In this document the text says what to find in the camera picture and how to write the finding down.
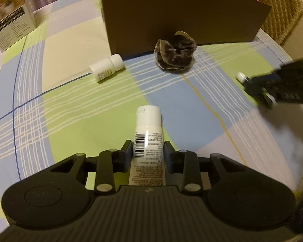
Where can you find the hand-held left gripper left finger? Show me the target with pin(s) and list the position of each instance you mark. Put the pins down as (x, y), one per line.
(127, 151)

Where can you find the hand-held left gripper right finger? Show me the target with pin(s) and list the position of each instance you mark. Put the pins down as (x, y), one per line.
(168, 153)

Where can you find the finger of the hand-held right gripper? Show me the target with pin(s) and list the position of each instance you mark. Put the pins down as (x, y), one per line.
(257, 80)
(261, 94)

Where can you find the small white-capped tube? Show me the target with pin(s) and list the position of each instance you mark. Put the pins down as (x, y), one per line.
(240, 76)

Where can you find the white squeeze tube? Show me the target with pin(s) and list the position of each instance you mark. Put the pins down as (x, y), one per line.
(147, 126)

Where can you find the brown cardboard box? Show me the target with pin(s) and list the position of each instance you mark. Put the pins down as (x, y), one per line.
(179, 12)

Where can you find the plaid tablecloth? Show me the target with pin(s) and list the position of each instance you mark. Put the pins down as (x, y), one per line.
(78, 111)

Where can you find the dark brown hair scrunchie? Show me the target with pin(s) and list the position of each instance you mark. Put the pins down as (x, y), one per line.
(176, 55)

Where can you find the small white pill bottle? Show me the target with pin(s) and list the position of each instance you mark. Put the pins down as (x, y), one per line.
(104, 68)

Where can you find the printed product carton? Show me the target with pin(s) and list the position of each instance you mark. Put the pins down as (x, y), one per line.
(10, 17)

